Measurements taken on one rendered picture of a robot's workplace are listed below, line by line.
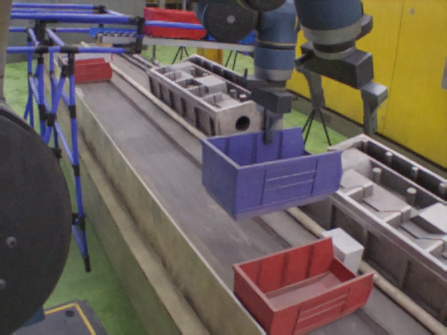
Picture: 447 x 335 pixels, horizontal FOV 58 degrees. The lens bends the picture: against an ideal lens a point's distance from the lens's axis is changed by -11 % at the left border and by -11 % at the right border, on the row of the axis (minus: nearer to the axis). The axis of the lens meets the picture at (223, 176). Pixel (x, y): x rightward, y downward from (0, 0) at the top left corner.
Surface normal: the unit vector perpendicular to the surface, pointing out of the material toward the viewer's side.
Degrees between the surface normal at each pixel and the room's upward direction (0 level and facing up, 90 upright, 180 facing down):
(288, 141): 88
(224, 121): 90
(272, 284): 88
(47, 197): 88
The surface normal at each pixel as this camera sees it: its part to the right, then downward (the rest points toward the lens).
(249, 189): 0.47, 0.44
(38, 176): 0.73, 0.30
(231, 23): 0.15, 0.44
